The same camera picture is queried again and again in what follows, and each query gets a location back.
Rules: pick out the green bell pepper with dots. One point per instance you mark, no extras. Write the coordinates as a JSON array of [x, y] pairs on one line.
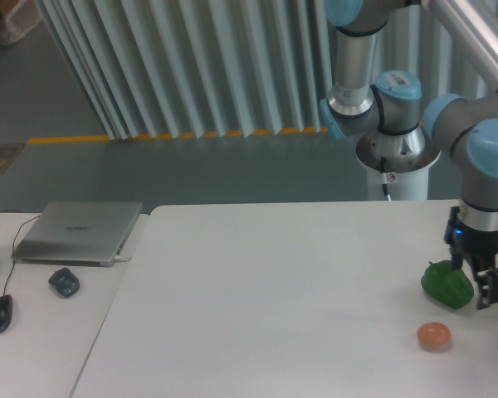
[[447, 286]]

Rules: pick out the white folding partition screen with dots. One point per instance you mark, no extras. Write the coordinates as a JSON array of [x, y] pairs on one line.
[[199, 68]]

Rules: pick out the brown egg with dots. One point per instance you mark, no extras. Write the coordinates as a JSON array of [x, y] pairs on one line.
[[433, 335]]

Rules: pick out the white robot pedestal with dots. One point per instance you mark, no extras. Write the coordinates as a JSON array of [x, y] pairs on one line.
[[398, 174]]

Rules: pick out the silver closed laptop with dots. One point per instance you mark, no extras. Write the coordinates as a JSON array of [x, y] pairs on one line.
[[86, 233]]

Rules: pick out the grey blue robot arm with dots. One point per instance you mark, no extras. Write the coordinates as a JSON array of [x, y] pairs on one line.
[[466, 130]]

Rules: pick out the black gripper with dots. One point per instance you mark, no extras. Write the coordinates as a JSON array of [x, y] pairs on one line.
[[474, 232]]

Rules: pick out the dark earbuds case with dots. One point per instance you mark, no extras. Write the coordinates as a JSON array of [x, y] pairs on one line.
[[64, 282]]

